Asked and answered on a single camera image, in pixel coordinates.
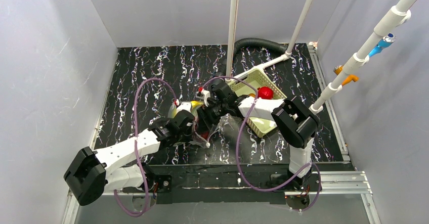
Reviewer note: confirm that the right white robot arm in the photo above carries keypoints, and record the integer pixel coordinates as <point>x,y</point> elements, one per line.
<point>297,124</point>

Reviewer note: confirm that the clear zip top bag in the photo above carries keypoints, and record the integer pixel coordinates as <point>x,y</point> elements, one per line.
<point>194,122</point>

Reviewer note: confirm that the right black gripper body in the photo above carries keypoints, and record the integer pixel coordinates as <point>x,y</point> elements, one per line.
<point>208,114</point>

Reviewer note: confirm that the white pvc pipe right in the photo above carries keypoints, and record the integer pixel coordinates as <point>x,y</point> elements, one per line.
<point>394,17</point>

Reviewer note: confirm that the light green plastic basket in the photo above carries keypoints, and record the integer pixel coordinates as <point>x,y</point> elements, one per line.
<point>260,119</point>

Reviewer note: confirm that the dark red fake fruit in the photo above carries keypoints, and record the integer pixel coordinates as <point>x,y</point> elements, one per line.
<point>205,135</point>

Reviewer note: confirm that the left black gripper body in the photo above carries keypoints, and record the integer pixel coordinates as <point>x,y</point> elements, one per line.
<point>193,126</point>

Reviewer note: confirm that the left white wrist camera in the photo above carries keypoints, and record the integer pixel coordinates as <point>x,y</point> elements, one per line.
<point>182,106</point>

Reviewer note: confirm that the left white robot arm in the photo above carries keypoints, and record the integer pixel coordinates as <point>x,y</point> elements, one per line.
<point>93,172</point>

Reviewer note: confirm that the red fake apple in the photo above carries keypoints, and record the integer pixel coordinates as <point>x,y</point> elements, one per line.
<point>266,93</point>

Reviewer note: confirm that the yellow fake banana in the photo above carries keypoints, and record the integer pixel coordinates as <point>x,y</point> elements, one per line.
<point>196,104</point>

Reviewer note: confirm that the aluminium frame rail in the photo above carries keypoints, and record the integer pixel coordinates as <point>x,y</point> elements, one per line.
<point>346,197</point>

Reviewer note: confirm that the white pvc pipe frame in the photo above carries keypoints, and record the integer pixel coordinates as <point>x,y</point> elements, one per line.
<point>272,24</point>

